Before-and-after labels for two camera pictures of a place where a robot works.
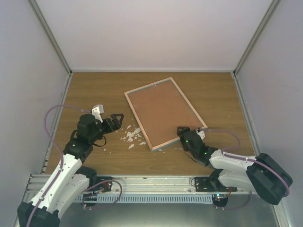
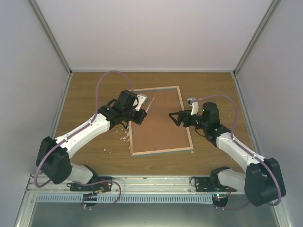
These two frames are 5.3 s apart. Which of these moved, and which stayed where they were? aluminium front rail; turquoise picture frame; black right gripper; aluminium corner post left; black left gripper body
Moved: turquoise picture frame; black left gripper body; black right gripper
Stayed: aluminium front rail; aluminium corner post left
